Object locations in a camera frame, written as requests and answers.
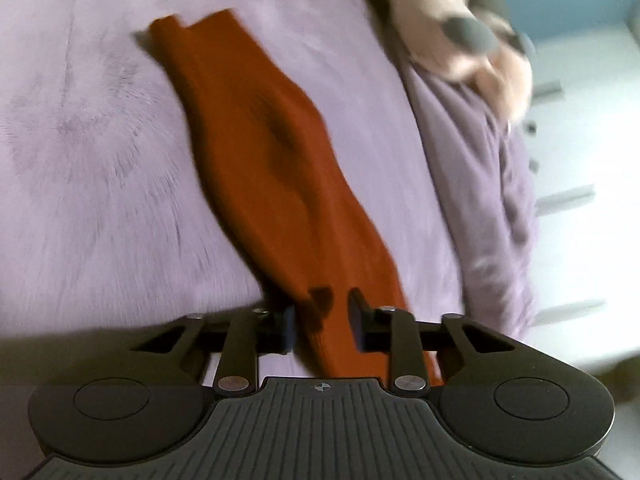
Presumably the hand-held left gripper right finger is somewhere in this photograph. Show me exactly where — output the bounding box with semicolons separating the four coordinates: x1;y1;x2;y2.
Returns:
347;287;519;397

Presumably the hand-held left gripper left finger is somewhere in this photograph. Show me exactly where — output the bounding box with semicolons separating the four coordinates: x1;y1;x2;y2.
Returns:
130;306;298;397

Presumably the rust orange knit sweater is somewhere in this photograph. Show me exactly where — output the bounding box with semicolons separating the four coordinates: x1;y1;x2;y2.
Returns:
149;8;446;389

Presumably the purple duvet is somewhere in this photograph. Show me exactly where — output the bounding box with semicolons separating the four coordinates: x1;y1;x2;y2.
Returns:
398;55;543;336

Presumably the purple fleece bed sheet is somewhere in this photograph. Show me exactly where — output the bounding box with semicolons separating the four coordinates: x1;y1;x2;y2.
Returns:
0;0;471;341

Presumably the white drawer cabinet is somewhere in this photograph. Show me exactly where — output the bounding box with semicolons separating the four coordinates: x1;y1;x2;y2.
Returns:
500;15;640;376

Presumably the beige plush toy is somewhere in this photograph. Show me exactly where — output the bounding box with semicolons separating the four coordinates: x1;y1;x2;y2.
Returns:
345;0;535;122

